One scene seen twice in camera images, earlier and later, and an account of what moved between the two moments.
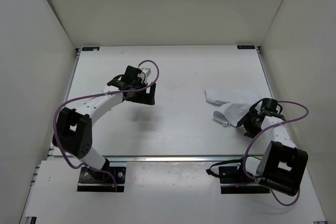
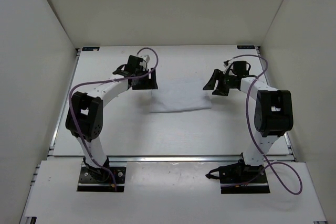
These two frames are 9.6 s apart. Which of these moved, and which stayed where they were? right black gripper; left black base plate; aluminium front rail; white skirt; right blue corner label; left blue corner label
Moved: right black gripper; white skirt
Stayed: aluminium front rail; left black base plate; right blue corner label; left blue corner label
